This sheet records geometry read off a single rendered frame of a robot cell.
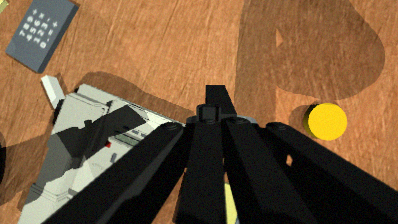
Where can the white desk phone body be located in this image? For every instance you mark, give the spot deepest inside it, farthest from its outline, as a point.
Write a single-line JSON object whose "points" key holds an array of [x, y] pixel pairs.
{"points": [[121, 127]]}

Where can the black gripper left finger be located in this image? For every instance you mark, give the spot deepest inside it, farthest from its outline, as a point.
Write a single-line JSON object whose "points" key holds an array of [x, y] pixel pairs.
{"points": [[135, 187]]}

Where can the grey pocket calculator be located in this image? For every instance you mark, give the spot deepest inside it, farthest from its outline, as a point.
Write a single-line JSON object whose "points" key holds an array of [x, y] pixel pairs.
{"points": [[40, 32]]}

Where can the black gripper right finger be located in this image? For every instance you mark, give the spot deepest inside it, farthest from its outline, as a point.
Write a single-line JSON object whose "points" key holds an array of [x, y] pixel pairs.
{"points": [[264, 192]]}

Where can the yellow cylinder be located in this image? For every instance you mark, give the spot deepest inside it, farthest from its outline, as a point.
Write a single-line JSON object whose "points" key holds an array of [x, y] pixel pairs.
{"points": [[325, 121]]}

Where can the beige telephone handset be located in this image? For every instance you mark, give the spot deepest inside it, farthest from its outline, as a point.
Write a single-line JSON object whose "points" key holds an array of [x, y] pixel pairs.
{"points": [[73, 132]]}

